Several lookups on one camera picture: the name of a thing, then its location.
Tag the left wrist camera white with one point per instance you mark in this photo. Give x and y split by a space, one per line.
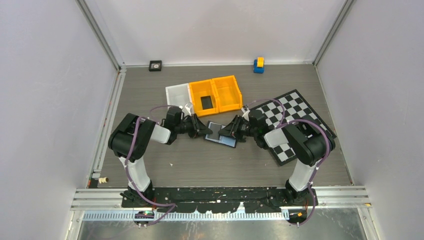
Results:
188 109

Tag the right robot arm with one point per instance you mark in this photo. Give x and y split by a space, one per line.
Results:
310 143

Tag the orange plastic bin right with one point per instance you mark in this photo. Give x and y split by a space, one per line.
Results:
228 93

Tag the small black square box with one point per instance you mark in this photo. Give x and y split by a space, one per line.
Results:
155 66

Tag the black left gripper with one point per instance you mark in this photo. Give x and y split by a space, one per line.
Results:
201 128

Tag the black white checkerboard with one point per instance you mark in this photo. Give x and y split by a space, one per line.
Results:
294 106

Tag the blue toy car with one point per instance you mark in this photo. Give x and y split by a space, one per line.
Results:
256 68

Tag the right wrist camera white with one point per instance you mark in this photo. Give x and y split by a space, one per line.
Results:
245 112

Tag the orange plastic bin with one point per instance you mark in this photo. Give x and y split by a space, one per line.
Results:
228 93
199 89

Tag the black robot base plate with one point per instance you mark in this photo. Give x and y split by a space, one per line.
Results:
218 200

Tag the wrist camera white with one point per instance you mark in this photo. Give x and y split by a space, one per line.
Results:
188 109
245 112

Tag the aluminium frame rail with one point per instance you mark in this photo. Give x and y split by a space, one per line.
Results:
102 204

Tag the dark grey credit card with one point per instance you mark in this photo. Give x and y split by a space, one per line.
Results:
206 102

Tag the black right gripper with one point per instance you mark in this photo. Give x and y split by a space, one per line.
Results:
231 128

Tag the yellow toy block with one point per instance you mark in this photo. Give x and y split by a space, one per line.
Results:
260 62

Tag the small beige plastic piece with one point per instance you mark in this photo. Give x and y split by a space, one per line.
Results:
103 180

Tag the white plastic bin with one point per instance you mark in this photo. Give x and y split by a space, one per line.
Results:
178 95

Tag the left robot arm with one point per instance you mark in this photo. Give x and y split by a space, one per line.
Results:
130 140

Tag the orange plastic bin left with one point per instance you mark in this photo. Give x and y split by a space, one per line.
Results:
199 89

